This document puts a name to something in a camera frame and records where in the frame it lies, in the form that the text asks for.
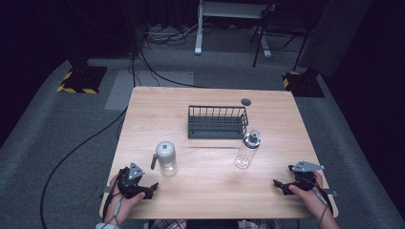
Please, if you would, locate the clear bottle with black lid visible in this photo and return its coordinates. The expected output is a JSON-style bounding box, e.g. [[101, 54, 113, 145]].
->
[[234, 129, 262, 170]]

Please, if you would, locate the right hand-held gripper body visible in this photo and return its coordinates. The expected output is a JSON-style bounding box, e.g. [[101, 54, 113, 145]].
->
[[288, 160, 325, 192]]

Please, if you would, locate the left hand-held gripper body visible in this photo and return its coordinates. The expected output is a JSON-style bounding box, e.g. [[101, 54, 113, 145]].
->
[[117, 161, 151, 199]]

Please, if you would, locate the person's left hand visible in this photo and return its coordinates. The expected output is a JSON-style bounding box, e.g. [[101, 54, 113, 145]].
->
[[104, 176, 146, 223]]

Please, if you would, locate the tangle of floor cables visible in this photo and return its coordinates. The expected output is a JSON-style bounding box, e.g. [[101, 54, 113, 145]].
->
[[142, 21, 206, 48]]

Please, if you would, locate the plaid clothing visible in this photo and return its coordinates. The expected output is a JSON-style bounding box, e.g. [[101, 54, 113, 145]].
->
[[148, 219, 283, 229]]

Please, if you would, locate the white desk frame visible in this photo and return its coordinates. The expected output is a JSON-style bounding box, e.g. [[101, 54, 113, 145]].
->
[[194, 0, 278, 59]]

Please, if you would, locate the person's right hand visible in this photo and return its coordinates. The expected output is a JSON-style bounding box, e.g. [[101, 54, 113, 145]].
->
[[288, 171, 332, 220]]

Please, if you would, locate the grey curtain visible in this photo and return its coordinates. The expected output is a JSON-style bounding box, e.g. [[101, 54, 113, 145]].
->
[[299, 0, 373, 78]]

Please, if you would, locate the black wire basket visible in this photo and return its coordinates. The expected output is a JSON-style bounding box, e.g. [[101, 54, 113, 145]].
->
[[187, 105, 249, 140]]

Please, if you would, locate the left hand-held gripper grey cable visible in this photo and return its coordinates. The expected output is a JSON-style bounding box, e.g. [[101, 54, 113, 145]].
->
[[103, 186, 126, 227]]

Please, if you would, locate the white wristband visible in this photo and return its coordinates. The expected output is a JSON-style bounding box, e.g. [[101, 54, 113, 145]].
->
[[95, 221, 121, 229]]

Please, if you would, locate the right hand-held gripper black cable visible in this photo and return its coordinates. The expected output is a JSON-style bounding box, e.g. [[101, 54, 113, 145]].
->
[[299, 176, 334, 224]]

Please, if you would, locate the clear bottle with white cap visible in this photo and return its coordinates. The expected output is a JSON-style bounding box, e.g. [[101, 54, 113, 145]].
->
[[150, 140, 178, 177]]

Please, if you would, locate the black stand base striped edge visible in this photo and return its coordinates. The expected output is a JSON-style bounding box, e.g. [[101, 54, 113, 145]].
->
[[282, 70, 326, 98], [56, 65, 108, 95]]

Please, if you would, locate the long black floor cable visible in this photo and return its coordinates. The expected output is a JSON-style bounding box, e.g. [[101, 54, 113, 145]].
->
[[39, 107, 128, 229]]

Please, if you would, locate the black metal chair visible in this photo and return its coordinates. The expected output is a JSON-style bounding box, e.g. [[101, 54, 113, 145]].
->
[[249, 3, 315, 72]]

